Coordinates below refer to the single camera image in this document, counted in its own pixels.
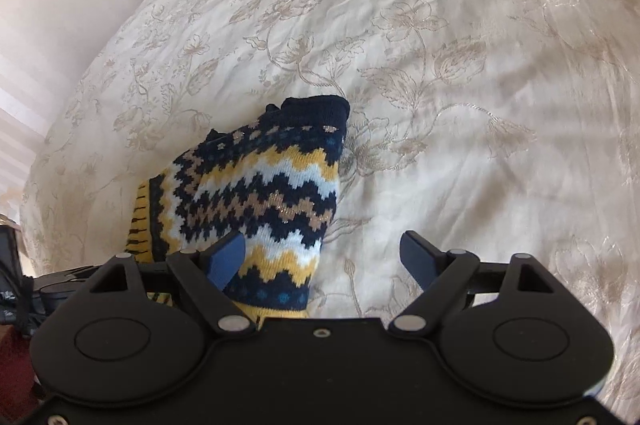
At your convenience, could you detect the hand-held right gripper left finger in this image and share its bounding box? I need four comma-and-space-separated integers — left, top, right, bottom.
89, 230, 257, 339

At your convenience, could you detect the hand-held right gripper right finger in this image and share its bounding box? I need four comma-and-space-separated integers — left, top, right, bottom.
388, 230, 557, 339

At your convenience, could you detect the navy yellow zigzag knit sweater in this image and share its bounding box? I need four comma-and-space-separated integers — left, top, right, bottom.
124, 95, 352, 322

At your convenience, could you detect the dark floral bag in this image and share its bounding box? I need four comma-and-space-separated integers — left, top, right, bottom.
0, 225, 34, 338

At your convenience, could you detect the dark red rug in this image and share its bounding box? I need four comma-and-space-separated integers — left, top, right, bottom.
0, 325, 46, 408

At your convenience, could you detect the cream floral bedspread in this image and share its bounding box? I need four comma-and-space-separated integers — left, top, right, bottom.
20, 0, 640, 408

